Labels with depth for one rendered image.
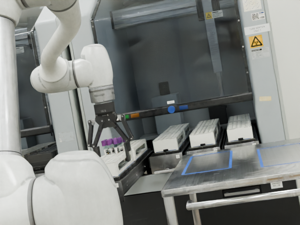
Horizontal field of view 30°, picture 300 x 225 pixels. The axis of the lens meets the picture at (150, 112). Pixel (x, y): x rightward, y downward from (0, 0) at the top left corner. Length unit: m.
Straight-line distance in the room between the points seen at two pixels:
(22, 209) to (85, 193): 0.15
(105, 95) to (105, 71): 0.09
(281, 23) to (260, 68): 1.15
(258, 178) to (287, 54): 2.02
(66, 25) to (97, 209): 0.66
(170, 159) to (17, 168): 1.03
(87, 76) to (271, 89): 0.76
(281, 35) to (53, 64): 1.81
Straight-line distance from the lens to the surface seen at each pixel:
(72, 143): 2.43
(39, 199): 1.27
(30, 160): 2.48
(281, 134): 2.32
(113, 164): 1.86
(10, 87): 1.44
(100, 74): 1.98
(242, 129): 2.26
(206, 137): 2.27
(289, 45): 3.42
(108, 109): 2.00
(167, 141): 2.28
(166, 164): 2.26
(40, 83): 2.03
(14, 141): 1.39
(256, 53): 2.30
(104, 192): 1.26
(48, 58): 1.89
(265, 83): 2.30
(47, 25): 2.44
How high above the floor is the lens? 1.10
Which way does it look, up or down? 3 degrees down
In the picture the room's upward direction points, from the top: 10 degrees counter-clockwise
